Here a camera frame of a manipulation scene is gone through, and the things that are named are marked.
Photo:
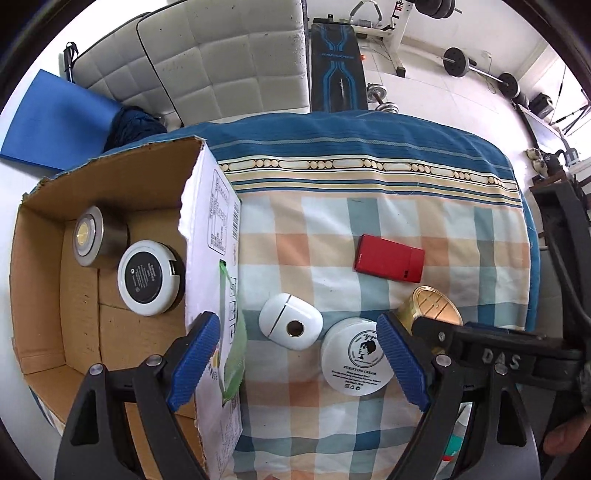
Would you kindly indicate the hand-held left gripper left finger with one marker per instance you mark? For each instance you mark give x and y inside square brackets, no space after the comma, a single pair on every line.
[196,364]

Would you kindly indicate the gold round tin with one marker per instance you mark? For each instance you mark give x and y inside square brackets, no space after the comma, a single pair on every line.
[434,302]

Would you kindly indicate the red rectangular box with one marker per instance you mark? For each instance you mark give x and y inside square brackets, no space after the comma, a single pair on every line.
[388,258]

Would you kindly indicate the grey quilted cushion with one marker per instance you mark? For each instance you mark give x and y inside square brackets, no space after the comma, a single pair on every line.
[111,69]
[231,60]

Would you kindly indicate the chrome curved exercise frame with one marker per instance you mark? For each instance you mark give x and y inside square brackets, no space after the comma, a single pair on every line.
[364,9]

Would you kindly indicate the flat grey exercise board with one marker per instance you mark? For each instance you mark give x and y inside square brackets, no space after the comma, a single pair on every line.
[542,129]

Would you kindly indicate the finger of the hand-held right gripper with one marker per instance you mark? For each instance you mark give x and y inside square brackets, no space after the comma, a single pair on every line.
[572,267]
[434,330]

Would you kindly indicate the white cream jar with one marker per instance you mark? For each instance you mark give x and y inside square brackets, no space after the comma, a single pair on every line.
[351,364]

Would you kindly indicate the white barbell rack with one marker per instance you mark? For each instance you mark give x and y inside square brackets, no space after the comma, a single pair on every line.
[397,41]

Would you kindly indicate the checked tablecloth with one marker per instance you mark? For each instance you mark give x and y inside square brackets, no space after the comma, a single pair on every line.
[300,230]

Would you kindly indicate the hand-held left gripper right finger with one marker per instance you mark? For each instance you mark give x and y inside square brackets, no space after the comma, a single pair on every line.
[399,364]

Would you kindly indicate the cardboard box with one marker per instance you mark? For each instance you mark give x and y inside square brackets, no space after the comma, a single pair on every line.
[83,323]

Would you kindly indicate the black floor heater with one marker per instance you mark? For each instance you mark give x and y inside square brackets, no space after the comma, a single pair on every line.
[540,105]

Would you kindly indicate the silver round tin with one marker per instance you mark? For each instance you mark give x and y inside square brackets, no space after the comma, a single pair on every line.
[108,240]

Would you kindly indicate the black and white round jar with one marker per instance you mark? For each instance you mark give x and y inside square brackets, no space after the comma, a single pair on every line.
[145,277]

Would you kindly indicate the dark blue yarn bundle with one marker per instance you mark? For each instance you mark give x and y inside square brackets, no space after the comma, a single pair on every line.
[134,127]

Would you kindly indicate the chrome dumbbell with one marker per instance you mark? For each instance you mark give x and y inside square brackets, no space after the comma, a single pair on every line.
[376,92]

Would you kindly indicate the short barbell with black plates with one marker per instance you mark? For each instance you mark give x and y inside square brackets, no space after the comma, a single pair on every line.
[455,61]

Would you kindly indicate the pale kettlebells pair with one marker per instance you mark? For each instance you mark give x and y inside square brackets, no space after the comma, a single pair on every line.
[536,159]

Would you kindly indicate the blue foam mat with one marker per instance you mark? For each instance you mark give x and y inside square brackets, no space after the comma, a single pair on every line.
[51,120]

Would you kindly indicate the white earbuds case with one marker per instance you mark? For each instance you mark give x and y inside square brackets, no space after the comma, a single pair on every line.
[277,318]

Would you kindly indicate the dark wooden chair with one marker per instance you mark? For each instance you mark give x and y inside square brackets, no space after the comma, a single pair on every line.
[545,217]

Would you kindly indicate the black and blue weight bench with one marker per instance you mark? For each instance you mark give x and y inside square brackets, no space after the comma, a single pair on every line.
[337,69]

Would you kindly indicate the person's right hand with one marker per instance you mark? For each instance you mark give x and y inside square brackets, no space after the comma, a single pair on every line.
[568,434]

